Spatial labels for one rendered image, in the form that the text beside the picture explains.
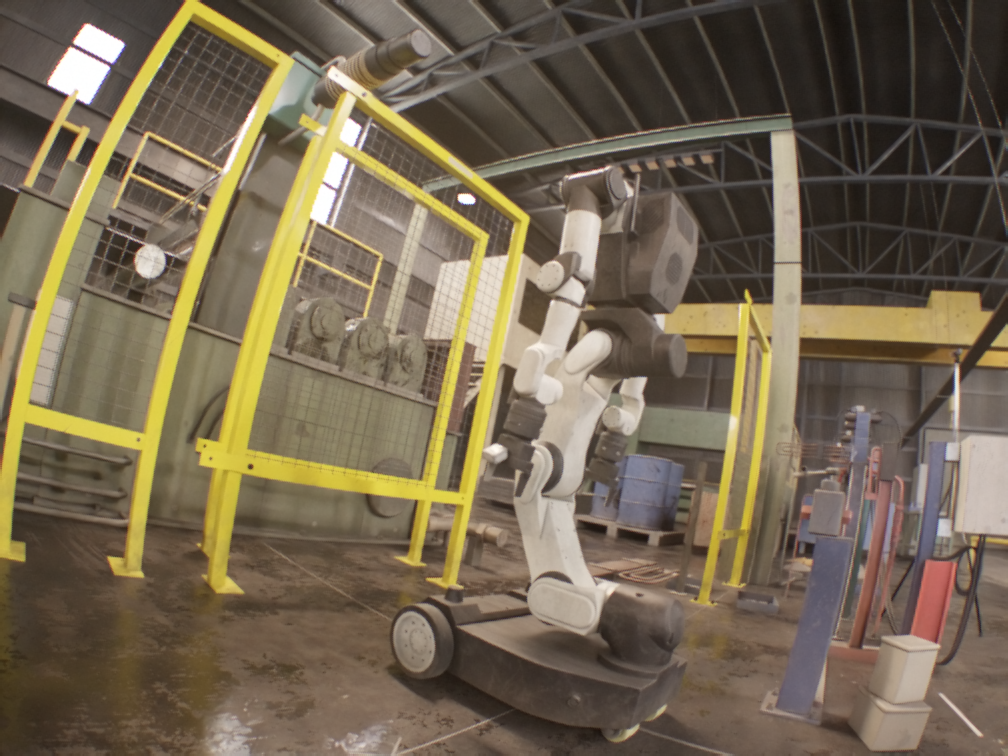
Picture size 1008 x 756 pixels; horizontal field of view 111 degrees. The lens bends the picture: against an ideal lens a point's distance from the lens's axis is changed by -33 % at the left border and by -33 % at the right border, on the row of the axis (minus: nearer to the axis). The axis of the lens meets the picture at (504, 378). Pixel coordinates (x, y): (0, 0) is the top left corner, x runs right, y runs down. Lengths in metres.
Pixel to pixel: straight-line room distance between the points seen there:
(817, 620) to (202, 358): 2.53
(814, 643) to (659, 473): 4.96
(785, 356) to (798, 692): 3.27
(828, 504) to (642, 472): 4.90
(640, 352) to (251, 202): 1.95
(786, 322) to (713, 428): 8.39
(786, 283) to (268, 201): 3.95
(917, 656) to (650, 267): 1.25
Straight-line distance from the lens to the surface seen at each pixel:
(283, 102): 2.69
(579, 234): 1.28
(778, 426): 4.36
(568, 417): 1.38
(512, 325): 10.59
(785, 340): 4.53
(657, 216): 1.41
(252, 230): 2.60
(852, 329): 15.16
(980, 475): 2.28
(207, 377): 2.48
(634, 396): 1.58
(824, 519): 1.59
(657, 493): 6.39
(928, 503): 2.40
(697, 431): 12.85
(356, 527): 3.06
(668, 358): 1.28
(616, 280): 1.37
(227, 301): 2.51
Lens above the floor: 0.59
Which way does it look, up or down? 10 degrees up
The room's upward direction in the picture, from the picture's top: 11 degrees clockwise
